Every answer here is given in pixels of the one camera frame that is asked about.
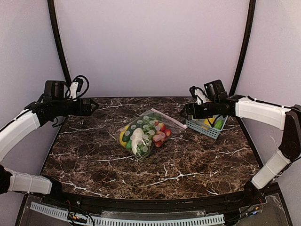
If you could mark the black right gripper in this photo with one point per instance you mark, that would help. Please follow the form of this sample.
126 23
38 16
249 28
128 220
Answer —
194 110

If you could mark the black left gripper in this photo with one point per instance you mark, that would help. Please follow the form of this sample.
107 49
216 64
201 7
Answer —
83 106

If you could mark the green toy bell pepper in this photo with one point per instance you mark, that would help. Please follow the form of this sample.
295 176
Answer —
152 119

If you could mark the yellow toy banana bunch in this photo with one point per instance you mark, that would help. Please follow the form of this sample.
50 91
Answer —
122 132

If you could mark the clear zip top bag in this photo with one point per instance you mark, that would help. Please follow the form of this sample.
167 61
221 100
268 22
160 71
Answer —
174 125

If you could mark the white toy radish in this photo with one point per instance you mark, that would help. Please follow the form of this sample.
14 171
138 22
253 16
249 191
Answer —
140 143

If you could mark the dark green toy cucumber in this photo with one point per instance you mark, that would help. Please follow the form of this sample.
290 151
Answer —
129 145

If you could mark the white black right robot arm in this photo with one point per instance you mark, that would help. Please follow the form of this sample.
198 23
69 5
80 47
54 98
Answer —
213 100

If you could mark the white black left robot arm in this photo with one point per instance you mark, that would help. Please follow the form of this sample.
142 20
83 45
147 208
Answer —
59 99

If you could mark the blue plastic vegetable basket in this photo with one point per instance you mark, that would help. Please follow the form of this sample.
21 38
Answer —
199 126

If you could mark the green toy cabbage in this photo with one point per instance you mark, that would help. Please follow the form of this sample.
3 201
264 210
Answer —
218 124

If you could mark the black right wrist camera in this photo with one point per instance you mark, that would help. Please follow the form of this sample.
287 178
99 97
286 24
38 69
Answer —
198 94

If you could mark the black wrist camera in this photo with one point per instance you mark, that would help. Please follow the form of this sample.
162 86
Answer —
198 94
74 91

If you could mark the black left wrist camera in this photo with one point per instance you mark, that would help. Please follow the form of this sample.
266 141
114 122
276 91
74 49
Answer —
74 91

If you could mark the black left frame post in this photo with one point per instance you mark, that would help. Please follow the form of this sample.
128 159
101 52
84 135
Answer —
58 41

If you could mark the black frame post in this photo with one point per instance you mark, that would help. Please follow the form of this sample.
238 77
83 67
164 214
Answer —
244 46
58 41

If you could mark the grey slotted cable duct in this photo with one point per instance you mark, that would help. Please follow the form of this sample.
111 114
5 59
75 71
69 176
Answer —
114 218

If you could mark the black right frame post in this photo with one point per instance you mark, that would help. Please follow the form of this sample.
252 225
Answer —
244 46

